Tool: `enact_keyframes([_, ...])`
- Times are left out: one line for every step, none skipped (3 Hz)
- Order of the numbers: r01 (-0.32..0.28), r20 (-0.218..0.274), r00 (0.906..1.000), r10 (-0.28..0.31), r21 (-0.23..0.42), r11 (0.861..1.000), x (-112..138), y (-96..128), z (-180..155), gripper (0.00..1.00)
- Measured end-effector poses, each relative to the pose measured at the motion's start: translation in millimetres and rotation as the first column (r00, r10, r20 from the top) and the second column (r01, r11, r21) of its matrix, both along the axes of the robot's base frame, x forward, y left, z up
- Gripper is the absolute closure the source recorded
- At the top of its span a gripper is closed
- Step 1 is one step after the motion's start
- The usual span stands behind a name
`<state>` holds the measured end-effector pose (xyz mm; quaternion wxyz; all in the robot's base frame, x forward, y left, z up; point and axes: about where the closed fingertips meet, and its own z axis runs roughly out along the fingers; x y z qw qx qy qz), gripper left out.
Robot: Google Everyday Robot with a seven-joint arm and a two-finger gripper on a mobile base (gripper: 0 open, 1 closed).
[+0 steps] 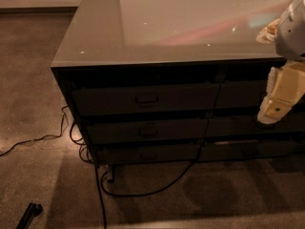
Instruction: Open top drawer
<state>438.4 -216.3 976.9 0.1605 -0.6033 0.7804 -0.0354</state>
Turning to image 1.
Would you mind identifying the cabinet metal leg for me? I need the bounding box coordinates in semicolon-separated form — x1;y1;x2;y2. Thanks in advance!
107;165;114;183

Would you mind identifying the thick black floor cable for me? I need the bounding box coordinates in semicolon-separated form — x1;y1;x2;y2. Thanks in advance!
94;164;108;229

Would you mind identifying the dark drawer cabinet glossy top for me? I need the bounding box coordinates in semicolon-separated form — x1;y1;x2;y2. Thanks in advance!
51;0;305;184

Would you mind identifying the black tube on floor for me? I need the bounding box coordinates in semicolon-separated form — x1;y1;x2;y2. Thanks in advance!
15;202;43;229

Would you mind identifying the thin black floor cable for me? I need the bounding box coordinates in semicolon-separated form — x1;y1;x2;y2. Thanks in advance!
0;104;71;157

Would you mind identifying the black looped cable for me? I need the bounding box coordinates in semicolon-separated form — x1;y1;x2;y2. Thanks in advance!
100;157;201;198

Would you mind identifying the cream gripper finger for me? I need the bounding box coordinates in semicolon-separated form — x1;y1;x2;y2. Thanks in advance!
257;97;292;125

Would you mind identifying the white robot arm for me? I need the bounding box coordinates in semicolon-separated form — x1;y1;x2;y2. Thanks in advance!
256;0;305;124

